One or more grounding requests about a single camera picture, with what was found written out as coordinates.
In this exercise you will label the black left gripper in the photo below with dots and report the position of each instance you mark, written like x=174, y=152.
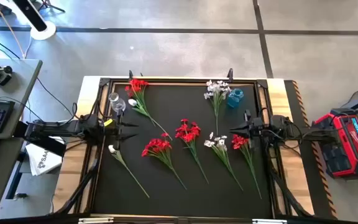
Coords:
x=112, y=132

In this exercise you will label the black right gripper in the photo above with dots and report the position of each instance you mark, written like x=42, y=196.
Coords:
x=258, y=130

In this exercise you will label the red artificial flower bunch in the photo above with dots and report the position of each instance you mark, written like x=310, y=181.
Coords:
x=238, y=141
x=135, y=85
x=187, y=132
x=157, y=146

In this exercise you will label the white artificial tulip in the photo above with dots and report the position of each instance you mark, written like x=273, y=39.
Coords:
x=132, y=102
x=112, y=148

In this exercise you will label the white artificial flower bunch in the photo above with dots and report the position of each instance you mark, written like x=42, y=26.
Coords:
x=220, y=143
x=216, y=88

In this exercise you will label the clear glass vase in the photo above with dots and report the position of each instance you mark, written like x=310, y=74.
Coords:
x=117, y=104

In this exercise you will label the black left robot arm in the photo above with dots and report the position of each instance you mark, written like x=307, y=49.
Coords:
x=57, y=128

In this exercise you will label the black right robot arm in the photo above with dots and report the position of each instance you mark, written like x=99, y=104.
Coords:
x=309, y=133

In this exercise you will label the blue glass vase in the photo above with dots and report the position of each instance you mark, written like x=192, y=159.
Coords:
x=235, y=99

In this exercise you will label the small black clamp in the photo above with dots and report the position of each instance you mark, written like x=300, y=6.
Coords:
x=131, y=75
x=230, y=75

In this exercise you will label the black hazard-striped strip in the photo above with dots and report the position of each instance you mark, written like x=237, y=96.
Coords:
x=294, y=99

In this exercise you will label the black slanted bar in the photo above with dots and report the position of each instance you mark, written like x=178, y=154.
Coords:
x=48, y=145

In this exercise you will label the black table mat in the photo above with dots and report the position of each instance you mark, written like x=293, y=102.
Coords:
x=166, y=199

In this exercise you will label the red and black tool box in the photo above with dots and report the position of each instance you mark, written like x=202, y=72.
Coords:
x=353, y=146

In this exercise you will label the grey desk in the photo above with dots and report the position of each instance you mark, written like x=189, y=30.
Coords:
x=11, y=90

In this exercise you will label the small black floor part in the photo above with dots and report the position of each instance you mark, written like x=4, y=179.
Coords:
x=20, y=195

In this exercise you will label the floor lamp with white base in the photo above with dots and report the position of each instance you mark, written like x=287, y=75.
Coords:
x=43, y=32

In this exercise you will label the black tripod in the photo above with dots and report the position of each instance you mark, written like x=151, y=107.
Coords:
x=47, y=3

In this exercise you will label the black diagonal frame strut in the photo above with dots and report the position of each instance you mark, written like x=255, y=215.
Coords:
x=82, y=183
x=286, y=193

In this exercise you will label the silver metal bracket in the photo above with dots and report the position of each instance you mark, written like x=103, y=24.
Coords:
x=95, y=221
x=269, y=221

